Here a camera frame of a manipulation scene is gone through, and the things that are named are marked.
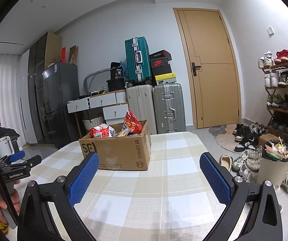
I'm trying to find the door mat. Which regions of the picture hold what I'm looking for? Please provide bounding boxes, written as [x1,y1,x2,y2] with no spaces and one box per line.
[209,124,238,153]

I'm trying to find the silver suitcase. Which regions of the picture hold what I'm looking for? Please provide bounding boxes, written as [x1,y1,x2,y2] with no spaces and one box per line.
[153,83,186,134]

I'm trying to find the person's left hand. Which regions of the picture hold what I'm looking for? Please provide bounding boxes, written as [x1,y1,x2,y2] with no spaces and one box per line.
[0,188,21,225]

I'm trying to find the shoe rack with shoes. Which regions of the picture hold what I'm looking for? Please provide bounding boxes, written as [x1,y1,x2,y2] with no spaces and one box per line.
[258,48,288,143]

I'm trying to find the stack of shoe boxes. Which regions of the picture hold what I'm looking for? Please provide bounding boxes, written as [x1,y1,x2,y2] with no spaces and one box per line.
[149,50,177,85]

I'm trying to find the dark refrigerator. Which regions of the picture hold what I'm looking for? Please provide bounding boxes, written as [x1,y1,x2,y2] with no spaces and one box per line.
[43,61,80,149]

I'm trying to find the white drawer desk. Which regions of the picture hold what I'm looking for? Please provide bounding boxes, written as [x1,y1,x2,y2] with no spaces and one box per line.
[67,90,128,138]

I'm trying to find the woven laundry basket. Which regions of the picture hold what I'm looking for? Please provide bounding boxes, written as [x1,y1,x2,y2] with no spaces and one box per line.
[83,114,105,134]

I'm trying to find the white suitcase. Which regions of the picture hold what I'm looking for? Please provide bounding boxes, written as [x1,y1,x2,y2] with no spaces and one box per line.
[126,85,157,134]

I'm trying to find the white trash bin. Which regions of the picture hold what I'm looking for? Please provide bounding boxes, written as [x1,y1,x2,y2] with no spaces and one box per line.
[256,139,288,187]

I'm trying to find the wooden door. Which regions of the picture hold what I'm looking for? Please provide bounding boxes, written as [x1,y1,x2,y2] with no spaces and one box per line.
[174,8,241,128]

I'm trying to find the white red snack bag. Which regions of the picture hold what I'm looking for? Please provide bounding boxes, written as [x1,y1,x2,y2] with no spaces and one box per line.
[108,126,117,137]

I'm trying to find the red snack packet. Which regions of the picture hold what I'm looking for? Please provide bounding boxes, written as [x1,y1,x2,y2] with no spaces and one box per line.
[90,124,110,138]

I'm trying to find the SF cardboard box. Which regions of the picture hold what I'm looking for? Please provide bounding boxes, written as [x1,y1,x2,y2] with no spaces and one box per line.
[79,121,152,171]

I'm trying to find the red triangular chip bag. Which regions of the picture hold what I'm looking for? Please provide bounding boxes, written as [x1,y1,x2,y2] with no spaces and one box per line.
[122,110,143,134]

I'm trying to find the checkered tablecloth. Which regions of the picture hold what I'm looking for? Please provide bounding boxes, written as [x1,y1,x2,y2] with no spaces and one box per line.
[16,131,258,241]

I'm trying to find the teal suitcase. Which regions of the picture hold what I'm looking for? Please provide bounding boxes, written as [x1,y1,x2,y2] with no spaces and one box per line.
[125,37,152,85]

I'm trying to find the white curtain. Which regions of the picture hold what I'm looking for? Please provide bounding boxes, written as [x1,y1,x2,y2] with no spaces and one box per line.
[0,54,25,146]

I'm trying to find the black bag on desk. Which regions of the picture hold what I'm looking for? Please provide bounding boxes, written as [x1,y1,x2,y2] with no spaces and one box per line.
[107,62,125,92]

